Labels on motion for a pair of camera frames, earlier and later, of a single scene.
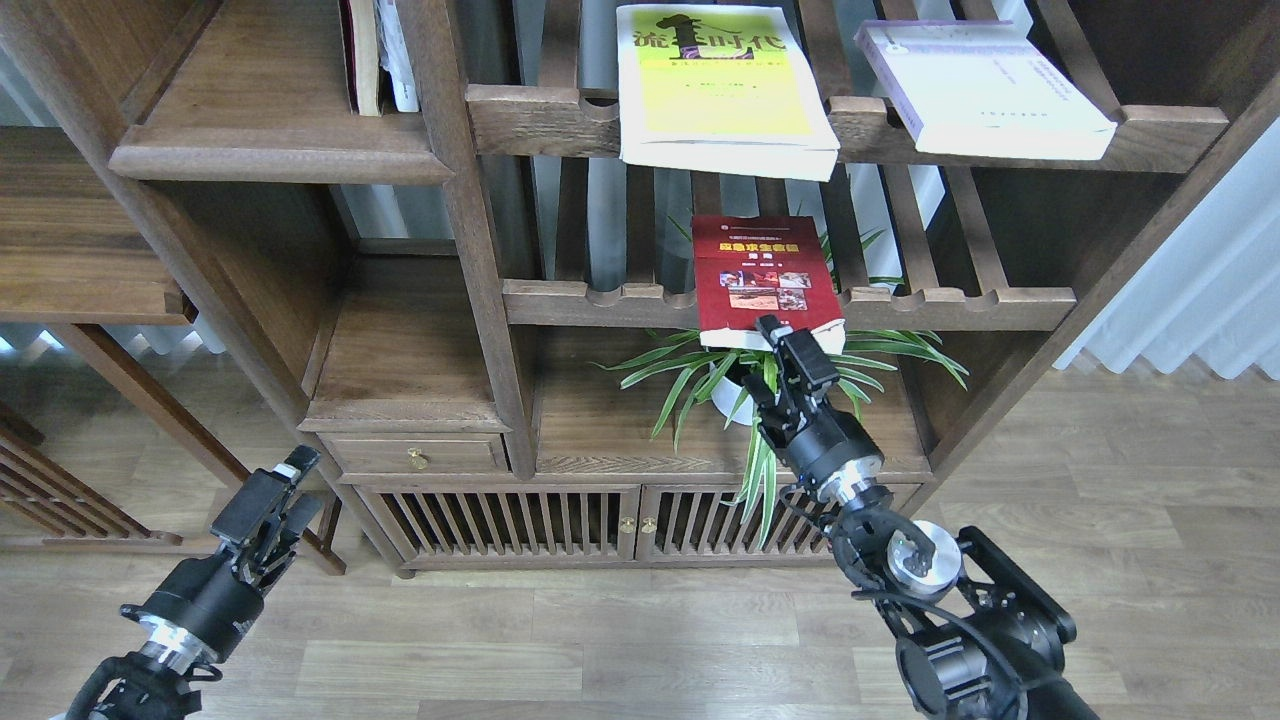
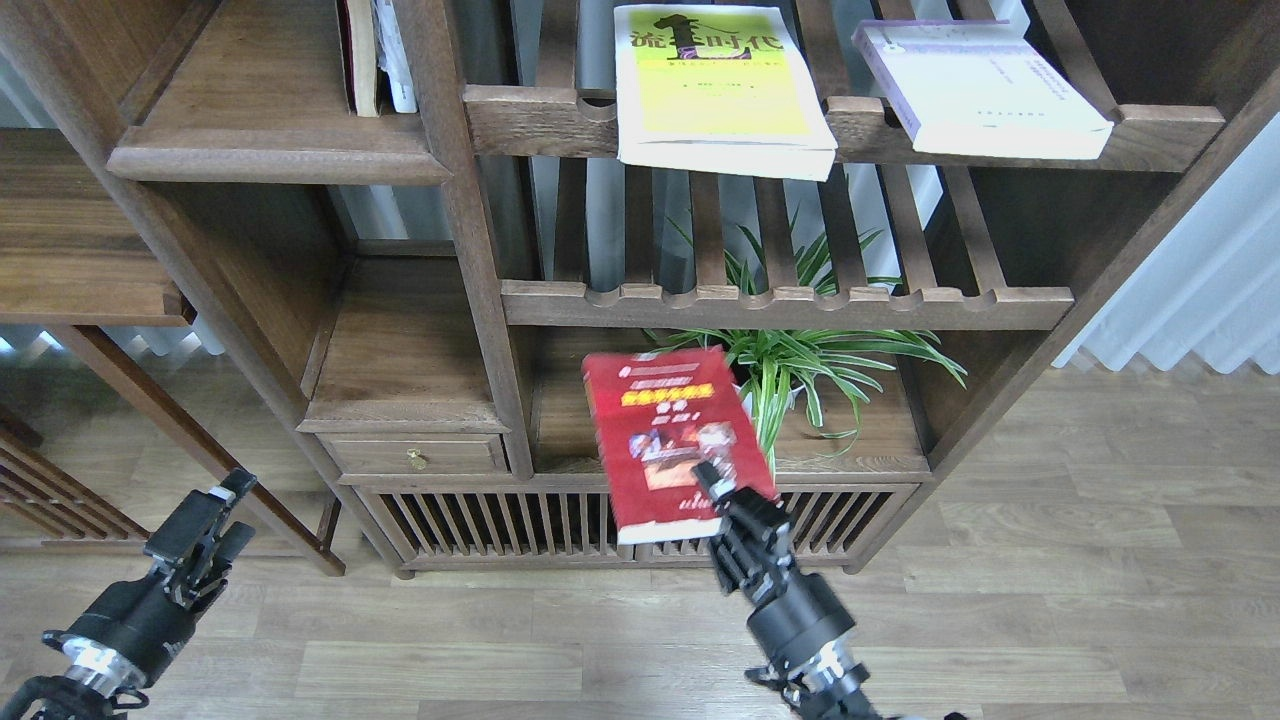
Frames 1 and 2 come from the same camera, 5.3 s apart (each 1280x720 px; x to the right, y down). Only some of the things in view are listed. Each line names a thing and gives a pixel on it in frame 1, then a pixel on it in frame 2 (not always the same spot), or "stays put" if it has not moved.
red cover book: [753, 267] -> [658, 414]
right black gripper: [829, 449] -> [791, 614]
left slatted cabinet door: [509, 523] stays put
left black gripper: [200, 608] -> [130, 629]
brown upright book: [361, 56] stays put
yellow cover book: [724, 89] stays put
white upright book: [395, 54] stays put
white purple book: [979, 88] stays put
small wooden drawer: [417, 452] stays put
